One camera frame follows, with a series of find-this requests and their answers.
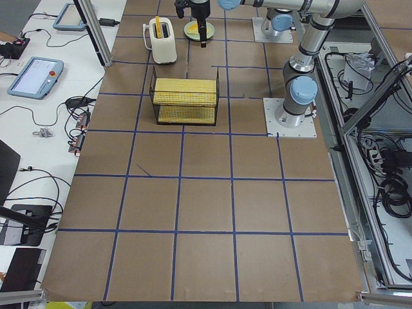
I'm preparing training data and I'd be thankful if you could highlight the orange bread slice on plate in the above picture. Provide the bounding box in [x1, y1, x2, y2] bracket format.
[187, 24, 199, 35]

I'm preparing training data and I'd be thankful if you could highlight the light green plate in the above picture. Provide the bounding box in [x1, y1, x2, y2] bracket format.
[183, 20, 215, 41]

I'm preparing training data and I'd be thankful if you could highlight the black wire basket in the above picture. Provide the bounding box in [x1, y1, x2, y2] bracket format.
[149, 66, 221, 126]

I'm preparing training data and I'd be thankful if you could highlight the near teach pendant tablet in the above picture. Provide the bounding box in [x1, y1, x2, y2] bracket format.
[7, 57, 64, 100]

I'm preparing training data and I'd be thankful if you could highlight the teach pendant tablet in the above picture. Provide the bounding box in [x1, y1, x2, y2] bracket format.
[7, 57, 64, 100]
[53, 3, 86, 32]

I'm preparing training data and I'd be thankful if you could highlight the aluminium frame post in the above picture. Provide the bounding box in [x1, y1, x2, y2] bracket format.
[73, 0, 113, 68]

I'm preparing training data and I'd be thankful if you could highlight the far teach pendant tablet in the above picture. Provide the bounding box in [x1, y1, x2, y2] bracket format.
[53, 3, 86, 32]

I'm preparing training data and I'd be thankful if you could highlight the orange-crusted toast slice in toaster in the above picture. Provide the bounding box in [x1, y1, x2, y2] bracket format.
[155, 16, 163, 39]

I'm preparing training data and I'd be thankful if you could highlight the aluminium side cable tray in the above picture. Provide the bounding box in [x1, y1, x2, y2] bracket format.
[318, 1, 411, 292]

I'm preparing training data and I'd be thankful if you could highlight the black power adapter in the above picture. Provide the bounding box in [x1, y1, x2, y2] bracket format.
[98, 18, 120, 27]

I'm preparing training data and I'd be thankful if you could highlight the white two-slot toaster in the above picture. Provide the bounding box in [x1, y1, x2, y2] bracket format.
[142, 17, 177, 64]

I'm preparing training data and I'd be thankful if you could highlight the black monitor stand base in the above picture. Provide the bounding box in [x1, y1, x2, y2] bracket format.
[1, 204, 57, 247]

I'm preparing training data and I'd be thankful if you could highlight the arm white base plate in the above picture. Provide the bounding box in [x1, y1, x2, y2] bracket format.
[252, 14, 293, 44]
[263, 98, 317, 138]

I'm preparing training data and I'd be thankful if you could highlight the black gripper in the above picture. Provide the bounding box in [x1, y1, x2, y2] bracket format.
[189, 0, 211, 48]

